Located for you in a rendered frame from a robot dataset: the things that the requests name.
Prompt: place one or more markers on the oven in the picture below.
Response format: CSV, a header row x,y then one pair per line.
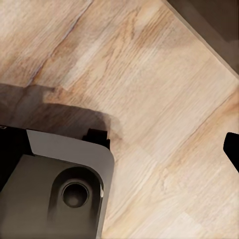
x,y
221,15

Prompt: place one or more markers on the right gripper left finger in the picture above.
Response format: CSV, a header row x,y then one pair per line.
x,y
12,148

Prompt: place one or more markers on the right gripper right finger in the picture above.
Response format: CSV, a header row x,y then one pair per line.
x,y
231,148

